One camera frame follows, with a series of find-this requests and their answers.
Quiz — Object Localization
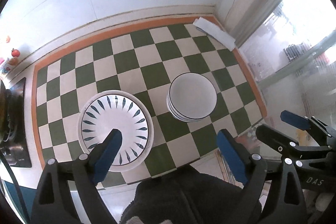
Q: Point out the red tomato wall sticker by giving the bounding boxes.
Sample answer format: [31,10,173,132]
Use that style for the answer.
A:
[11,48,21,58]

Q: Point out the white bowl dark rim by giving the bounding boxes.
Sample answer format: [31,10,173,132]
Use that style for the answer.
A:
[166,72,217,123]

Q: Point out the white plate blue leaf pattern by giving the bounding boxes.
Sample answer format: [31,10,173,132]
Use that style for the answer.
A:
[77,90,154,172]

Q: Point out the folded white paper towel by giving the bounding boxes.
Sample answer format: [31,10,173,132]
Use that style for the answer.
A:
[193,17,235,52]

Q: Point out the green white checkered tablecloth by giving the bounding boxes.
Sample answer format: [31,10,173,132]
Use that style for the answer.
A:
[31,17,266,187]

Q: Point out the person's dark trousers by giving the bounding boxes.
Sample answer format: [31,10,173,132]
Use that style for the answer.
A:
[120,165,242,223]

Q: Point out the black gas stove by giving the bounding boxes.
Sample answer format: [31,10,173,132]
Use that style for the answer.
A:
[1,78,32,168]

